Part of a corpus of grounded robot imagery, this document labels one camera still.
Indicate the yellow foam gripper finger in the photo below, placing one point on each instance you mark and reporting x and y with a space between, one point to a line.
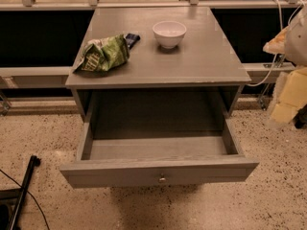
289 96

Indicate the green jalapeno chip bag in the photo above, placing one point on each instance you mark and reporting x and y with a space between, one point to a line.
101 55

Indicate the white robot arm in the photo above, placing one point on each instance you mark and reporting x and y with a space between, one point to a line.
291 41

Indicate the open grey top drawer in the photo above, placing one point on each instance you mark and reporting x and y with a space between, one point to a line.
132 137

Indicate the grey wooden cabinet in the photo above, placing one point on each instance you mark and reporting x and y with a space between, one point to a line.
203 58

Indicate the white ceramic bowl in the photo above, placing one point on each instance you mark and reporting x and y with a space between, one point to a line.
169 33

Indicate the dark blue snack packet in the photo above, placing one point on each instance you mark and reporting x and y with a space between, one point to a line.
132 39

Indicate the black stand leg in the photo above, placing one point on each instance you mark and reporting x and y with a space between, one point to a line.
12 200

